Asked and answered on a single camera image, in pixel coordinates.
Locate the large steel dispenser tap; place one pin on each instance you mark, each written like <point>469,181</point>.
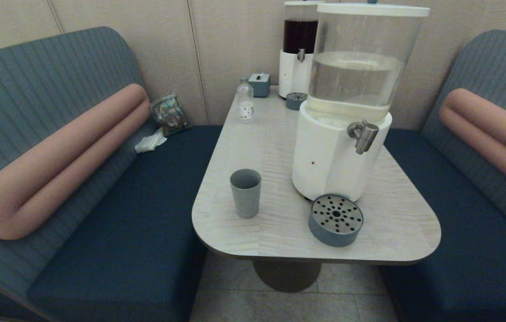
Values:
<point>364,134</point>

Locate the blue-grey tissue box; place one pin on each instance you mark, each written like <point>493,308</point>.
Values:
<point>259,87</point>

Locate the large blue drip tray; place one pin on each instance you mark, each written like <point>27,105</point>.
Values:
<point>333,235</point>

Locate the pink bolster cushion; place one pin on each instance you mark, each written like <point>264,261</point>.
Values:
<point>494,129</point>
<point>56,156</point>

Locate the ribbed table pedestal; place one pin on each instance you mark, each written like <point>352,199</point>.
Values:
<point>286,275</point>

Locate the grey plastic cup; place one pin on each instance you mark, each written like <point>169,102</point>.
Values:
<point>246,201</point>

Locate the small steel dispenser tap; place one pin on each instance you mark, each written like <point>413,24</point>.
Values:
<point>301,54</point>

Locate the patterned snack bag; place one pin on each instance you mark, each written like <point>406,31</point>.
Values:
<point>170,114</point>

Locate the small blue drip tray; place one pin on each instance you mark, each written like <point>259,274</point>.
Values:
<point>294,104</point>

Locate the white dispenser lid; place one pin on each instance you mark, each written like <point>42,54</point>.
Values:
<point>369,10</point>

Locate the crumpled white tissue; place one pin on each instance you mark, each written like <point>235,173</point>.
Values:
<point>148,143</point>

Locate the blue upholstered bench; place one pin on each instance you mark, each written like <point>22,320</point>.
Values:
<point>123,223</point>
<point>458,223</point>

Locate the dark drink dispenser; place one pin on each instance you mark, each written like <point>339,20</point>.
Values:
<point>291,74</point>

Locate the large clear water dispenser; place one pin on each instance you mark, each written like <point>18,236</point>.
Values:
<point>324,156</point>

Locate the small clear bottle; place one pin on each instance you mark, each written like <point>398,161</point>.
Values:
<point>245,100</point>

